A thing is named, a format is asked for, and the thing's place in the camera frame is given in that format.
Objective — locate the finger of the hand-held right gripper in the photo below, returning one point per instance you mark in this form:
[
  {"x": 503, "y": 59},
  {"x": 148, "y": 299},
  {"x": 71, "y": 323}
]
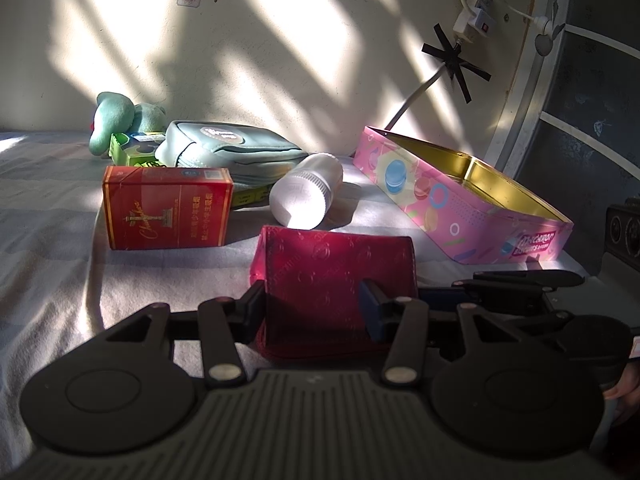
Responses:
[
  {"x": 535, "y": 322},
  {"x": 450, "y": 299}
]

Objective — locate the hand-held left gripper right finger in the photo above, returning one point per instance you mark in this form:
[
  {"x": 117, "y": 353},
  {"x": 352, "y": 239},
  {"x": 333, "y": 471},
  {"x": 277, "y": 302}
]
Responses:
[{"x": 372, "y": 310}]

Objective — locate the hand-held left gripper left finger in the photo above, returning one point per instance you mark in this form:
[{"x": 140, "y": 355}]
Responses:
[{"x": 255, "y": 310}]

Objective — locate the red embossed wallet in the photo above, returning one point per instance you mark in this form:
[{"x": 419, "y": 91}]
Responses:
[{"x": 320, "y": 285}]

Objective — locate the pink tin box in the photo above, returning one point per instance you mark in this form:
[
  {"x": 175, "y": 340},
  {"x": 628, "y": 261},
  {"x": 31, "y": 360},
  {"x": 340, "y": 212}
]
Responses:
[{"x": 440, "y": 210}]

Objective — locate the red cigarette box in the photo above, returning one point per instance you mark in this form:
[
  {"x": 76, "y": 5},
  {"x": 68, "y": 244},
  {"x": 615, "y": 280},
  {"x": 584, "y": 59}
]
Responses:
[{"x": 165, "y": 210}]

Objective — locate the light blue zip pouch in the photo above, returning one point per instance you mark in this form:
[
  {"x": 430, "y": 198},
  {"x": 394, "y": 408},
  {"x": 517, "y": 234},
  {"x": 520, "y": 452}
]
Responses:
[{"x": 225, "y": 155}]

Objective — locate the green snack packet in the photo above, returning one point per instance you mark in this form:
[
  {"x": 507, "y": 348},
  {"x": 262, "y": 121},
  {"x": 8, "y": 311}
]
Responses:
[{"x": 132, "y": 152}]

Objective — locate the person's right hand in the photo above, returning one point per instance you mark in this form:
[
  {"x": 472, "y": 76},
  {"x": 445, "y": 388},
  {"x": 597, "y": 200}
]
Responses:
[{"x": 625, "y": 385}]

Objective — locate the dark box with round dials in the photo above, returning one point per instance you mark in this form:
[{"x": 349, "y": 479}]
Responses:
[{"x": 625, "y": 230}]

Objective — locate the white plastic bottle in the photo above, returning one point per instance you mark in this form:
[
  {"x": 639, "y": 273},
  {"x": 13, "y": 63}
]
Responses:
[{"x": 305, "y": 190}]

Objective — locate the pale bed sheet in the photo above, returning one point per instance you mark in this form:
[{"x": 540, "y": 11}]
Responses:
[{"x": 50, "y": 235}]

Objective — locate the black tape cross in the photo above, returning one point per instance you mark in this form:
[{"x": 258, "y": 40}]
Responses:
[{"x": 452, "y": 60}]

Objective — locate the white framed dark door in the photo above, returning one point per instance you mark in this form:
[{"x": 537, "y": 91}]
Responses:
[{"x": 575, "y": 85}]

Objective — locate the green plush toy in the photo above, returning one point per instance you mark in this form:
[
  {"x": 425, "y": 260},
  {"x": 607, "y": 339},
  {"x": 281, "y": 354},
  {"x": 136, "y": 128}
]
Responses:
[{"x": 112, "y": 115}]

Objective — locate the white wall hook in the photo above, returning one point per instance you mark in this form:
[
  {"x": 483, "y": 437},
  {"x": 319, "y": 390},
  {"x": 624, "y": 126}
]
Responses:
[{"x": 544, "y": 45}]

